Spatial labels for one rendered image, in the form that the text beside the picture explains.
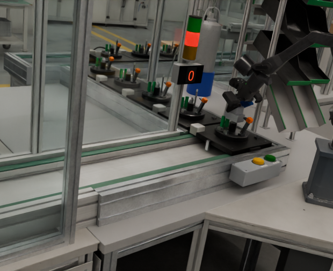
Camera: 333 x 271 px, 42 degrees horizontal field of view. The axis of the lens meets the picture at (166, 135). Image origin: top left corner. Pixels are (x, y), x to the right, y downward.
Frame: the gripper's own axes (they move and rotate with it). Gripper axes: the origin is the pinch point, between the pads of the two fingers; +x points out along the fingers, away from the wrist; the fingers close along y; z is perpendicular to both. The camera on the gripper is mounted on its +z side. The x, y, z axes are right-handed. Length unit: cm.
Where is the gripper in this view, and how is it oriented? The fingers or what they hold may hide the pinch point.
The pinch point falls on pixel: (235, 105)
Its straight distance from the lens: 174.8
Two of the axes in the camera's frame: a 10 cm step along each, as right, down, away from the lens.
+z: -4.7, -7.9, 4.0
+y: -7.6, 1.3, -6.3
